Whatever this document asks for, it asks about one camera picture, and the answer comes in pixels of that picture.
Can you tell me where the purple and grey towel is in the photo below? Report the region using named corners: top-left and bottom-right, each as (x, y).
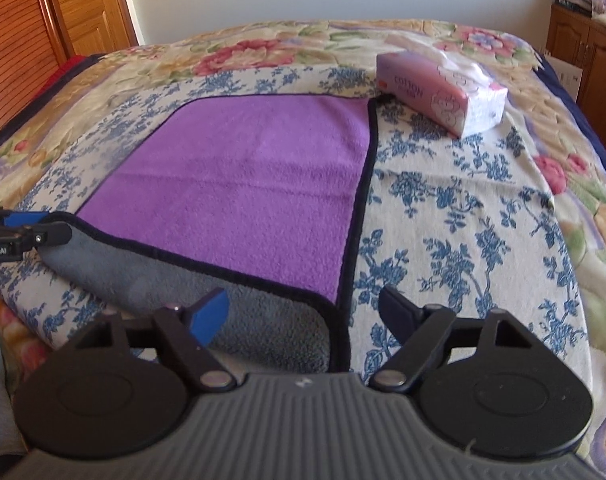
top-left (40, 94), bottom-right (378, 373)

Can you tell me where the blue floral white cloth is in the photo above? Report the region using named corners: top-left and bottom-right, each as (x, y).
top-left (0, 65), bottom-right (592, 382)

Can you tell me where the wooden door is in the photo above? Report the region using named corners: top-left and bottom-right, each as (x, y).
top-left (0, 0), bottom-right (138, 130)

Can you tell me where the floral beige bed blanket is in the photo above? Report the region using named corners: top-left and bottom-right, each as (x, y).
top-left (0, 20), bottom-right (606, 476)

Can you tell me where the pink tissue pack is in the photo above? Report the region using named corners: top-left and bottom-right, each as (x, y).
top-left (377, 51), bottom-right (508, 139)

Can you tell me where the white paper sheet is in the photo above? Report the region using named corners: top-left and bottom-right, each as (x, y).
top-left (544, 51), bottom-right (583, 101)

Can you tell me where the wooden side cabinet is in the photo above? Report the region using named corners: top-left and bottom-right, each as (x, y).
top-left (546, 3), bottom-right (606, 149)

